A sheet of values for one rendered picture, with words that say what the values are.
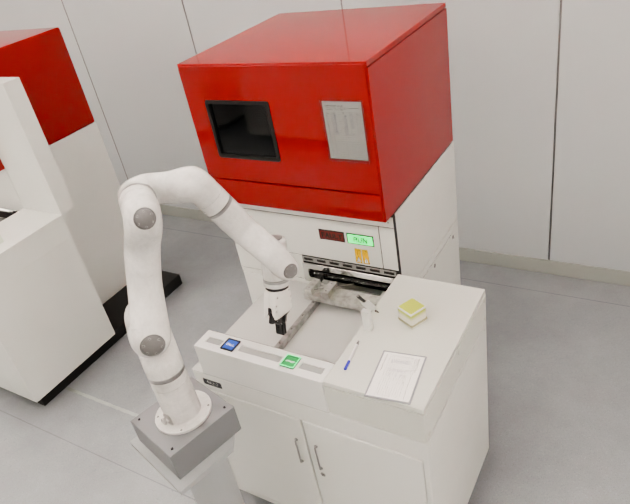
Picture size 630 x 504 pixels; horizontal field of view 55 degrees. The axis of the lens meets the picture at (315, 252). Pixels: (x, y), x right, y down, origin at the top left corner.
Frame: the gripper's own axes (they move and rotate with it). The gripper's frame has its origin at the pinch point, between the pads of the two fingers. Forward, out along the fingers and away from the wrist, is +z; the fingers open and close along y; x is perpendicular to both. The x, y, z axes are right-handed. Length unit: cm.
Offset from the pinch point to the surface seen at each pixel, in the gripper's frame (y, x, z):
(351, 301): -50, -1, 13
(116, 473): -6, -115, 113
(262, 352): -4.8, -12.7, 15.3
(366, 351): -16.2, 22.7, 12.0
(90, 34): -193, -297, -89
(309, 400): -1.2, 8.2, 26.6
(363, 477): -8, 24, 59
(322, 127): -42, -5, -57
